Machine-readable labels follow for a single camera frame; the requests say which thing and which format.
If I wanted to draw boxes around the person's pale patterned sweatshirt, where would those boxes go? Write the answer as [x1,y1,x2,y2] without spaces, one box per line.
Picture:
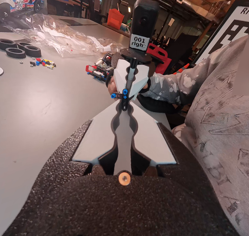
[171,35,249,236]

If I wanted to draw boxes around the pile of clear plastic bags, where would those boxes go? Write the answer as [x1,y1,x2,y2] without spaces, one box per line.
[4,13,125,58]

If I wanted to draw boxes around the toy brick race car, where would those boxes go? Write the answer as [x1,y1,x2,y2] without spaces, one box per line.
[86,52,117,83]

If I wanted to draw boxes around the pile of small loose bricks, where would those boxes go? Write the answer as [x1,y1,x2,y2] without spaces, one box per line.
[18,57,57,70]

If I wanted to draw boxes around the orange bag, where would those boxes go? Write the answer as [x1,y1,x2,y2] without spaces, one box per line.
[107,8,125,30]

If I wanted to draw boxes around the person's right forearm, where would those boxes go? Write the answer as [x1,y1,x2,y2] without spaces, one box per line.
[146,64,197,106]

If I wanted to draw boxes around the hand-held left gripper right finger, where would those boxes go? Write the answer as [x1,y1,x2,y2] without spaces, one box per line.
[128,102,176,167]

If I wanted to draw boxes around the orange striped cone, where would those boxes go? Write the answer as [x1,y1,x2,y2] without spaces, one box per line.
[173,63,190,75]

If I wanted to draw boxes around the black mesh chair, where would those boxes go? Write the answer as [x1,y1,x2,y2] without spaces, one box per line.
[136,94,184,115]

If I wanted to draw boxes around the black brick piece blue pins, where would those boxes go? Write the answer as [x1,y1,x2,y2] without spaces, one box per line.
[111,88,129,112]

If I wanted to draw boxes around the red fabric bag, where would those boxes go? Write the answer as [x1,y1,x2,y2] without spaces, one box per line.
[146,44,172,75]

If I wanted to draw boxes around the toy car set box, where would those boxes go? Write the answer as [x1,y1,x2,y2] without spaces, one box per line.
[0,0,48,27]

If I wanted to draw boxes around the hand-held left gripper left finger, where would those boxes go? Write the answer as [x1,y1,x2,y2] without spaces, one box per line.
[72,101,121,162]

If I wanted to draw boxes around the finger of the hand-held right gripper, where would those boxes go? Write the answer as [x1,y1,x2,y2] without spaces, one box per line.
[129,64,150,101]
[113,59,131,91]

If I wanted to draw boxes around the white printed sign board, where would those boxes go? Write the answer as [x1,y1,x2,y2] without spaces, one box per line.
[195,0,249,65]

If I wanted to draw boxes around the person's right hand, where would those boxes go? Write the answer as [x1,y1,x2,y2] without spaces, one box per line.
[107,76,119,94]

